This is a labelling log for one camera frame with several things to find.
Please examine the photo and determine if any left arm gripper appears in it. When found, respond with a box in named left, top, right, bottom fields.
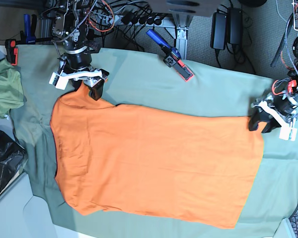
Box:
left=248, top=92, right=298, bottom=133

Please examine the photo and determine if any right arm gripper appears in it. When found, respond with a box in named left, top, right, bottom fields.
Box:
left=56, top=52, right=109, bottom=101

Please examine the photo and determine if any orange T-shirt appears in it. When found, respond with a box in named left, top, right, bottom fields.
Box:
left=50, top=86, right=264, bottom=229

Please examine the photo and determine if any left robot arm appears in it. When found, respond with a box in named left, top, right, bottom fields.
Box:
left=248, top=0, right=298, bottom=141

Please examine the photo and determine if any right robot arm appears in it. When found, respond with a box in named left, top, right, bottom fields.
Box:
left=49, top=0, right=109, bottom=101

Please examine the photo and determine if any blue clamp at left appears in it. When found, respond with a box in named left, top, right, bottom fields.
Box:
left=4, top=14, right=53, bottom=66

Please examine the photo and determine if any blue clamp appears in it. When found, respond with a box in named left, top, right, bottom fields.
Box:
left=4, top=14, right=53, bottom=66
left=146, top=29, right=194, bottom=82

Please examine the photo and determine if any olive green garment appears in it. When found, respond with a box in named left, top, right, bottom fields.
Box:
left=0, top=59, right=24, bottom=119

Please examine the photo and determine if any blue clamp at centre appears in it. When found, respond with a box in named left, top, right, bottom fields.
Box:
left=146, top=29, right=194, bottom=82

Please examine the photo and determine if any black power brick pair left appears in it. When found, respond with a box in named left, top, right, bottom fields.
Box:
left=210, top=12, right=227, bottom=50

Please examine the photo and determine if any black power brick pair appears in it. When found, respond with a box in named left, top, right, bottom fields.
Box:
left=226, top=7, right=243, bottom=45
left=210, top=12, right=227, bottom=50

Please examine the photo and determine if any black plastic bag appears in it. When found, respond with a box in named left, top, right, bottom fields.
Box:
left=0, top=130, right=26, bottom=193

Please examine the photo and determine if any black power brick pair right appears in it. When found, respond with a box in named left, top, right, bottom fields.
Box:
left=226, top=7, right=243, bottom=45

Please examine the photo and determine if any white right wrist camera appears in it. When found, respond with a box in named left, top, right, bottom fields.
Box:
left=49, top=72, right=69, bottom=90

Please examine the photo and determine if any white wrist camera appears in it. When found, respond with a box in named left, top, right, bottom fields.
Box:
left=49, top=72, right=69, bottom=90
left=279, top=126, right=298, bottom=141

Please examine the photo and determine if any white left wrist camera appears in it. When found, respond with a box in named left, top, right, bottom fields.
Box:
left=279, top=126, right=298, bottom=141

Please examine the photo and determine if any aluminium frame post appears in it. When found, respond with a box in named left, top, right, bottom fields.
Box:
left=173, top=14, right=193, bottom=60

